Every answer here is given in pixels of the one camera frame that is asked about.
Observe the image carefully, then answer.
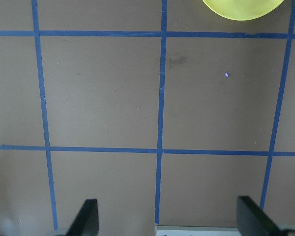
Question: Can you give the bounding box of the yellow plate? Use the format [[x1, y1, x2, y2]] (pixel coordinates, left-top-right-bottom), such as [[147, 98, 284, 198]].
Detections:
[[202, 0, 285, 22]]

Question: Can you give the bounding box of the white square base plate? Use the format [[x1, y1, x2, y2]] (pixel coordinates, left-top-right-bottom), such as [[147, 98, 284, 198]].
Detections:
[[155, 225, 239, 236]]

